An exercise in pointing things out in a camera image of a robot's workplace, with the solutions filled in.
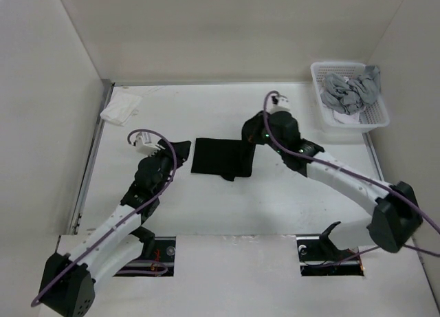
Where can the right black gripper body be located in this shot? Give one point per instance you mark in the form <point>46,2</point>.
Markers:
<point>268,142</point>

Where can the black tank top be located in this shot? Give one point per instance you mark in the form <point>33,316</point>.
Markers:
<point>226,158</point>

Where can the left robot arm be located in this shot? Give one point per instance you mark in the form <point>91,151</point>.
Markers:
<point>70,280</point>

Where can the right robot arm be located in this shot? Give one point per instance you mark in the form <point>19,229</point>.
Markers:
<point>392,217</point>

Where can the folded white tank top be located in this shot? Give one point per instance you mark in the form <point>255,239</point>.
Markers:
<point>121,108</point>

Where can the grey tank top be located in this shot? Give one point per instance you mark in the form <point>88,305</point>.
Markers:
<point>351,95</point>

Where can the white garment in basket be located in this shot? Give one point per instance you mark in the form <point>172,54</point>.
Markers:
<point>347,119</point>

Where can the white plastic basket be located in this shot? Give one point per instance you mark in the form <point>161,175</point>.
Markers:
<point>373,117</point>

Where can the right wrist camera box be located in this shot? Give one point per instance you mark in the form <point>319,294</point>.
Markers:
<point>279,103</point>

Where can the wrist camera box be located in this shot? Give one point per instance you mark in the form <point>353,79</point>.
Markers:
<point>143,144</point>
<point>279,103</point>

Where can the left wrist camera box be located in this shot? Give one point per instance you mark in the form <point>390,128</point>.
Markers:
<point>143,144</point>

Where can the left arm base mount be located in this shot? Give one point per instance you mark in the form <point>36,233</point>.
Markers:
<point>157,258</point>

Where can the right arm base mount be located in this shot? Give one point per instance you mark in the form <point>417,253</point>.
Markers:
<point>318,256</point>

